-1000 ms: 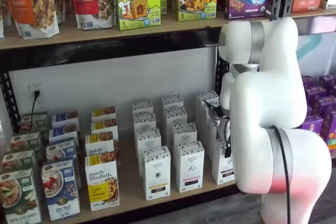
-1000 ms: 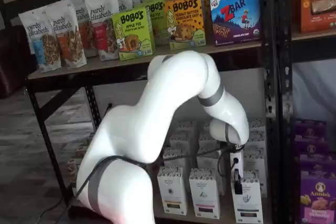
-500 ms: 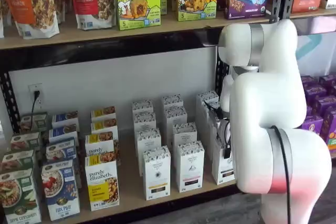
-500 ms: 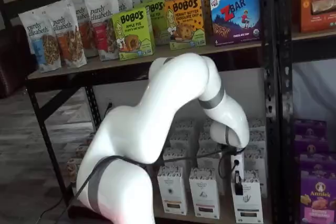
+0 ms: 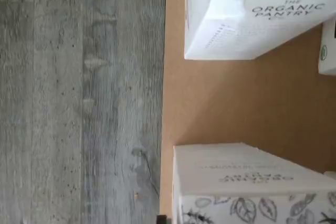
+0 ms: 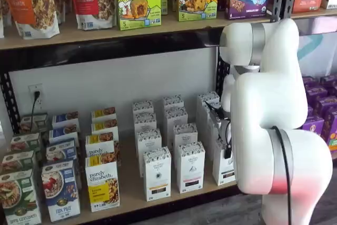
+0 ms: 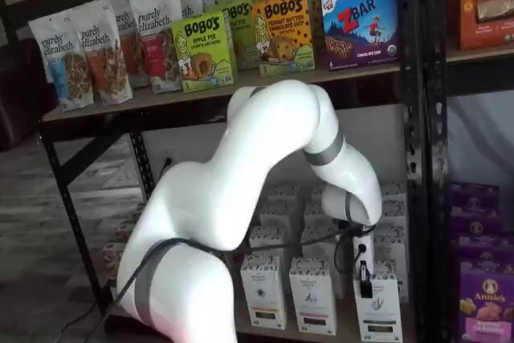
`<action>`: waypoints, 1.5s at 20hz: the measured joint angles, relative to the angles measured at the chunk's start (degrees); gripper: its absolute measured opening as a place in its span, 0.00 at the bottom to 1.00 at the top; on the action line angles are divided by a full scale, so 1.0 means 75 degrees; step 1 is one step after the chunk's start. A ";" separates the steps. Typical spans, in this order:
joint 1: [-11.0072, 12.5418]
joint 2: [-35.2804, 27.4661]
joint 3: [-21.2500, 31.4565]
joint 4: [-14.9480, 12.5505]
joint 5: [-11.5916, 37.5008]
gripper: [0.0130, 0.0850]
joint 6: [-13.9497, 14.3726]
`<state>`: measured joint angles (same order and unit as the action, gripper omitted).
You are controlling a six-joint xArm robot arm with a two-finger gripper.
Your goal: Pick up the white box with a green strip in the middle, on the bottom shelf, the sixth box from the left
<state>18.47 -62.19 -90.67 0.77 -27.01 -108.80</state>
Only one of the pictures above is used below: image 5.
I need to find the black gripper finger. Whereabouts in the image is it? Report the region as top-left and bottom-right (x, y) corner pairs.
(156, 214), (173, 224)

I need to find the white box green strip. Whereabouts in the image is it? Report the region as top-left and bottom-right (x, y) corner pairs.
(171, 143), (336, 224)

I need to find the white box pink strip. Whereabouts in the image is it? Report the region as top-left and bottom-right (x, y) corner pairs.
(183, 0), (336, 61)

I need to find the white box green round logo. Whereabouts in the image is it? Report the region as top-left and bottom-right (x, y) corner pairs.
(318, 20), (336, 76)

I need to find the brown wooden shelf board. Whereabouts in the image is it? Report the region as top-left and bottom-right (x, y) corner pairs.
(158, 0), (336, 224)

